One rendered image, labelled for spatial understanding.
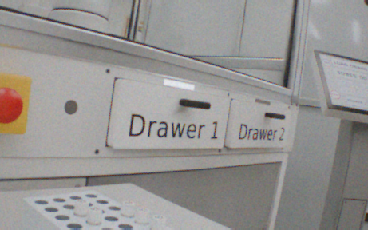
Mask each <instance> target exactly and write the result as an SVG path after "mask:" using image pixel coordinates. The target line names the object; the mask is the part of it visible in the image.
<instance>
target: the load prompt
mask: <svg viewBox="0 0 368 230"><path fill-rule="evenodd" d="M330 59H331V63H332V66H336V67H340V68H344V69H348V70H353V71H357V72H362V73H368V65H361V64H357V63H353V62H349V61H344V60H340V59H336V58H331V57H330Z"/></svg>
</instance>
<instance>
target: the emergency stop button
mask: <svg viewBox="0 0 368 230"><path fill-rule="evenodd" d="M22 108H23V102H22V97H21V95H19V94H18V92H17V91H15V90H14V89H11V88H0V123H4V124H7V123H10V122H14V121H16V120H17V119H18V118H19V117H20V115H21V112H22Z"/></svg>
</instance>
